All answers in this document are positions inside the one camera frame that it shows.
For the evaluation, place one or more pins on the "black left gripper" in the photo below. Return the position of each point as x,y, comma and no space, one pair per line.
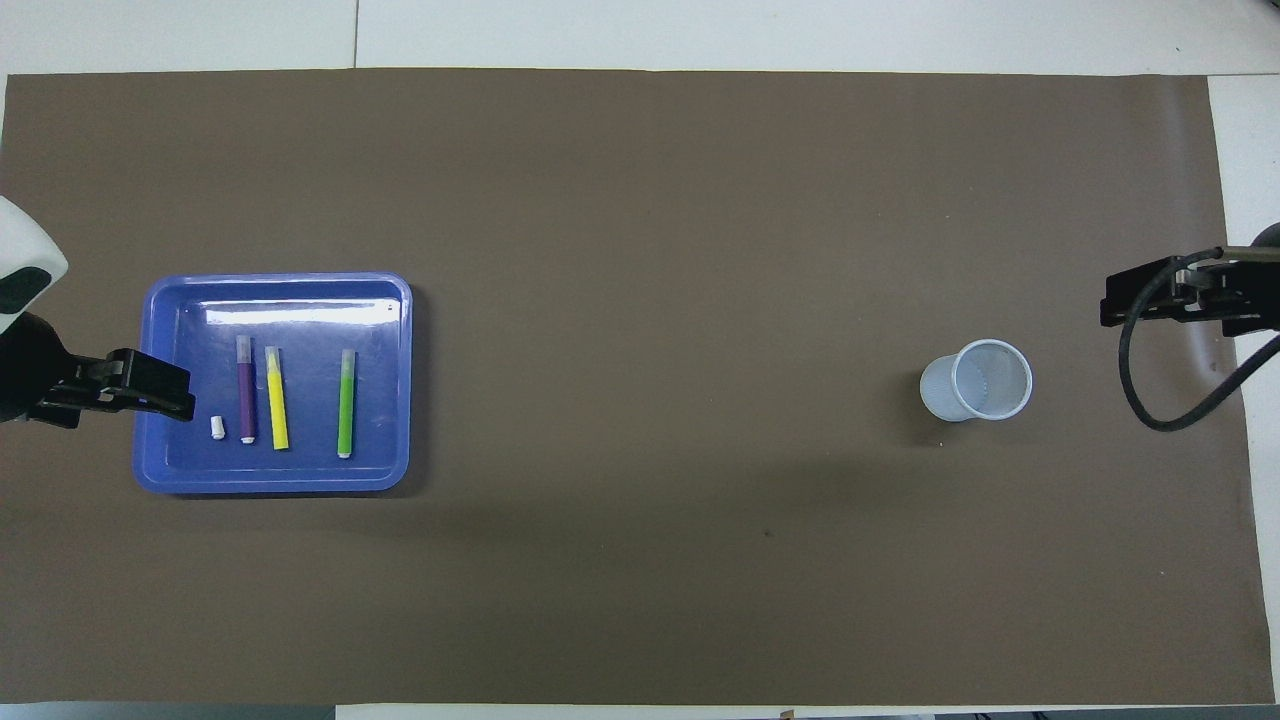
30,375

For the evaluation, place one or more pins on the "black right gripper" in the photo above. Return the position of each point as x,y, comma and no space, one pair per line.
1272,235

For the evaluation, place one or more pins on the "purple marker pen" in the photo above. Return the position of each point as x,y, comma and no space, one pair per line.
246,390

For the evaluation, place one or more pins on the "yellow marker pen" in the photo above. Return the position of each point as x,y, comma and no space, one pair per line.
277,410

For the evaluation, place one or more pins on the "green marker pen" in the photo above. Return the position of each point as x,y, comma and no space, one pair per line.
346,410

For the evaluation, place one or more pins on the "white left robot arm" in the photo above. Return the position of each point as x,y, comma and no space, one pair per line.
25,250

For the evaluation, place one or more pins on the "blue plastic tray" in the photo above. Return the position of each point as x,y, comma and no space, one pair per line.
320,310

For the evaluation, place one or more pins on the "translucent plastic cup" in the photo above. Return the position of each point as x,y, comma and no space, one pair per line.
975,385

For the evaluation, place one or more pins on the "brown table mat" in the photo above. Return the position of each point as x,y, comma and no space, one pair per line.
640,250

